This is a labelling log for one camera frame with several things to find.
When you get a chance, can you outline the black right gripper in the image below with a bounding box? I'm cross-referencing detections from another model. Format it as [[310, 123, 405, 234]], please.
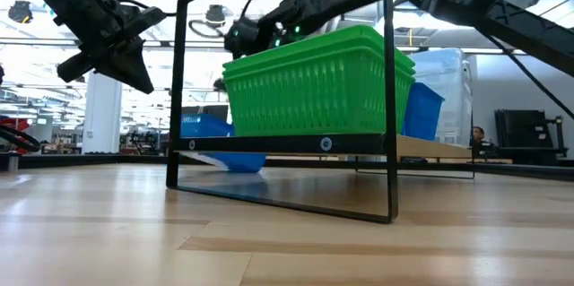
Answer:
[[213, 15, 271, 93]]

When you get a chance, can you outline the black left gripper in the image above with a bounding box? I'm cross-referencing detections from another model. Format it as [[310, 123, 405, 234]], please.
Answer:
[[56, 5, 168, 96]]

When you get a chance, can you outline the blue plastic basket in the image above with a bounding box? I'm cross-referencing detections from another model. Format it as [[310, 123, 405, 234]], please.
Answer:
[[179, 112, 267, 175], [400, 81, 447, 142]]

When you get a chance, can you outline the black-framed wooden shelf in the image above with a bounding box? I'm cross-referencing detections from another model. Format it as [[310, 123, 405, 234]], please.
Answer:
[[165, 0, 476, 225]]

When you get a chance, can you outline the clear plastic bin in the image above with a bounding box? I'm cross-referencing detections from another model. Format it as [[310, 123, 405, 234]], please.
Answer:
[[405, 47, 474, 147], [410, 59, 474, 147]]

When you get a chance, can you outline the black computer monitor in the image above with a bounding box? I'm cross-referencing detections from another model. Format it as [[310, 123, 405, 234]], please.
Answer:
[[181, 104, 230, 117]]

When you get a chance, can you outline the white building column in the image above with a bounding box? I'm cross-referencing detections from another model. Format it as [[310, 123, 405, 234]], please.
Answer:
[[82, 70, 123, 155]]

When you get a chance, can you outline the red background machine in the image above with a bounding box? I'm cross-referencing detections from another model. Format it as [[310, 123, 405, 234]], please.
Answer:
[[0, 115, 33, 152]]

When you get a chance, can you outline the black equipment rack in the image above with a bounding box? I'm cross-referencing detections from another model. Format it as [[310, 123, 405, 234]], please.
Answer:
[[493, 108, 570, 164]]

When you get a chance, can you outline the long ceiling light rail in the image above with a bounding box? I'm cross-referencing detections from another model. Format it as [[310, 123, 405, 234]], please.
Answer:
[[0, 37, 508, 55]]

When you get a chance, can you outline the black hanging cable reel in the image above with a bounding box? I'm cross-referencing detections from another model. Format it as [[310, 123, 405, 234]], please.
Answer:
[[7, 1, 35, 24], [204, 4, 227, 27]]

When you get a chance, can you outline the black aluminium table frame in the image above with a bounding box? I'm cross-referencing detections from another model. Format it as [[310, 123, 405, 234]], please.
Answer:
[[0, 151, 574, 183]]

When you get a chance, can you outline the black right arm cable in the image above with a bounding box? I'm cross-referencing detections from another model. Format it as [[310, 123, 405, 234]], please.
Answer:
[[480, 29, 574, 121]]

